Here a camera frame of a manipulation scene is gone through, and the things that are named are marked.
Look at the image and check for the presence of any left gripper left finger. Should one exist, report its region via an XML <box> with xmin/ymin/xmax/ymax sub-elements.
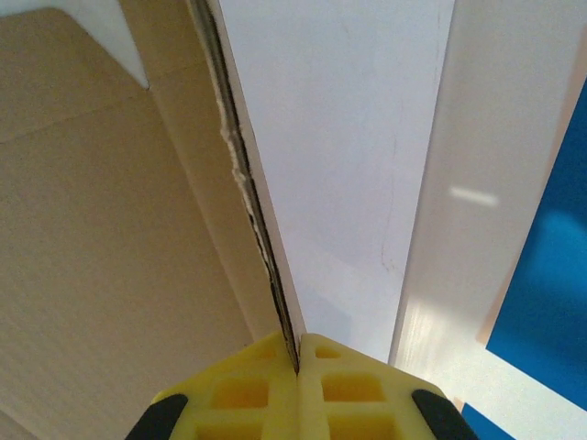
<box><xmin>126</xmin><ymin>332</ymin><xmax>300</xmax><ymax>440</ymax></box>

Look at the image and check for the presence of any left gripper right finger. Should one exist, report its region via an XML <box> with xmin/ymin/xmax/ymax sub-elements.
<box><xmin>297</xmin><ymin>333</ymin><xmax>481</xmax><ymax>440</ymax></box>

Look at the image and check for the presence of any brown cardboard box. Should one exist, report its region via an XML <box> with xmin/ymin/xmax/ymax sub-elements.
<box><xmin>0</xmin><ymin>0</ymin><xmax>304</xmax><ymax>440</ymax></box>

